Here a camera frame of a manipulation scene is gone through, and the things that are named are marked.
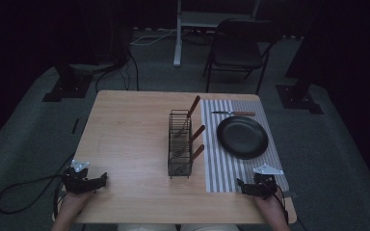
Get striped grey white placemat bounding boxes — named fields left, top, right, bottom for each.
left=199, top=98, right=290, bottom=194

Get black folding chair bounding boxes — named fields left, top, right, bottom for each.
left=202, top=17, right=282, bottom=95

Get black floor cables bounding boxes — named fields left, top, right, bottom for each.
left=93, top=44, right=141, bottom=93

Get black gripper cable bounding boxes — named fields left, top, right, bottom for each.
left=270, top=184, right=291, bottom=225
left=0, top=153, right=75, bottom=216

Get black wire cutlery rack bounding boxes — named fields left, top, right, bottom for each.
left=167, top=109, right=194, bottom=180

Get black stand base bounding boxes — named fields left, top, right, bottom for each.
left=275, top=84, right=325, bottom=116
left=41, top=63, right=94, bottom=103

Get wooden-handled fork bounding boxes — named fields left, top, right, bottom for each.
left=174, top=94, right=202, bottom=138

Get white floor cable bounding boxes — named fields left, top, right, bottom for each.
left=129, top=28, right=178, bottom=47

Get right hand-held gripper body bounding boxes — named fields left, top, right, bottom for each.
left=251, top=163, right=284, bottom=200

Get wooden-handled knife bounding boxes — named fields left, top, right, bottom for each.
left=210, top=110, right=257, bottom=117

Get black round plate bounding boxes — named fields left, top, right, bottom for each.
left=216, top=115, right=270, bottom=161

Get wooden-handled utensil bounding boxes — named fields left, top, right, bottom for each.
left=172, top=143, right=206, bottom=171
left=172, top=124, right=206, bottom=158

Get white metal desk frame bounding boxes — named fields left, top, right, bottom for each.
left=172, top=0, right=262, bottom=67

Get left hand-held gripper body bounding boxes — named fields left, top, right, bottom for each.
left=61, top=159, right=93, bottom=195

